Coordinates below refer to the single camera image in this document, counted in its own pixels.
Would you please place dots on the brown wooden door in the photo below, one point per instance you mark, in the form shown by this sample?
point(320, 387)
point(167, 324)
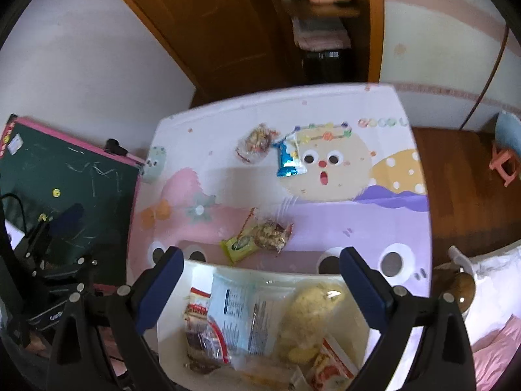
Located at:
point(211, 28)

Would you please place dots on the red white cookie bag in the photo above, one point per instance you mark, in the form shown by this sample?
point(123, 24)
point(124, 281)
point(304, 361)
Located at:
point(329, 366)

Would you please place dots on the blue white snack packet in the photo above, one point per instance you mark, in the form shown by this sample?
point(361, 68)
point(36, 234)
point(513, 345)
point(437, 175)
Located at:
point(290, 157)

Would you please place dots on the brown white small packet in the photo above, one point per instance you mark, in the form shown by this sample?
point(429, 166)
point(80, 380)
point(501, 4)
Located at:
point(199, 364)

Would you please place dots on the pale floral wardrobe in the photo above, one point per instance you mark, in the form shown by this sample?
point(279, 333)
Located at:
point(439, 49)

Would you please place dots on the white bedsheet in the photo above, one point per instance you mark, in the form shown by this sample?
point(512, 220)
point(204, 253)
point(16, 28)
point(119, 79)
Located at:
point(494, 281)

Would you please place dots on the clear brown nut packet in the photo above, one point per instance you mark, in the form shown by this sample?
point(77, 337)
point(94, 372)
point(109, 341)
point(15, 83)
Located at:
point(270, 236)

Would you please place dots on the red label snack packet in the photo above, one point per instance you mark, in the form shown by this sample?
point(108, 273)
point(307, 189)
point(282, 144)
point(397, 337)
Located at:
point(195, 309)

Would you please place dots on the light blue cushion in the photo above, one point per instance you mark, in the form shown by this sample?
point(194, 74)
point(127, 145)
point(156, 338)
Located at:
point(508, 130)

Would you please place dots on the pink stool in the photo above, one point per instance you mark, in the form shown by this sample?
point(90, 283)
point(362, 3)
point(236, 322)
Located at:
point(506, 165)

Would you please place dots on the stack of folded cloths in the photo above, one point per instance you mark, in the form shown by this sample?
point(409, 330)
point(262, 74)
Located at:
point(321, 34)

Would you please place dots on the wooden shelf unit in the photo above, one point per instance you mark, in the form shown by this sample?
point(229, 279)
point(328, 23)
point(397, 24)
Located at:
point(372, 28)

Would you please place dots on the wooden bed frame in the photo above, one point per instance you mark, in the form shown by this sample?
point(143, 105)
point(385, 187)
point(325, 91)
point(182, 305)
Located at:
point(458, 291)

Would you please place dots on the yellow round magnet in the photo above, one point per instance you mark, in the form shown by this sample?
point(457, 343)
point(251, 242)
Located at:
point(56, 192)

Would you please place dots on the white plastic box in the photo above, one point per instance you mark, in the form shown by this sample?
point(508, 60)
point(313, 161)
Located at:
point(195, 273)

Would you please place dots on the clear blue chip bag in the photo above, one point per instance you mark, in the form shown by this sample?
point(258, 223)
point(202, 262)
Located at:
point(236, 313)

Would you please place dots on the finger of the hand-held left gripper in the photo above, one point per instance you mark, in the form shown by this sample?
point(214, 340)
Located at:
point(69, 214)
point(69, 266)

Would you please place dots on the green chalkboard with pink frame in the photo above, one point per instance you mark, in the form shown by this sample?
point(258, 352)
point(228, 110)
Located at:
point(81, 187)

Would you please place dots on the green snack packet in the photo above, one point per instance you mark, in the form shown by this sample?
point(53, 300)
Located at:
point(240, 246)

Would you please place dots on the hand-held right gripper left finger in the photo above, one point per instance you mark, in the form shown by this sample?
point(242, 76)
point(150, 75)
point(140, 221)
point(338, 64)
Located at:
point(163, 281)

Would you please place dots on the clear mixed nut packet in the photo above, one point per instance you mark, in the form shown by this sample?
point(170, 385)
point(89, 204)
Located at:
point(256, 144)

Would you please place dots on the clear bag of yellow puffs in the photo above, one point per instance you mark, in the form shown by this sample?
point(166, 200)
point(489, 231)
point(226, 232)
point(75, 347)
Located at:
point(309, 317)

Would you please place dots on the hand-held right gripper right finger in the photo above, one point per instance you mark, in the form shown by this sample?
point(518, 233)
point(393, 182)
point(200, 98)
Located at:
point(362, 289)

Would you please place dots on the pink blanket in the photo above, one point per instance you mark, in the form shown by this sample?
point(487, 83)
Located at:
point(498, 354)

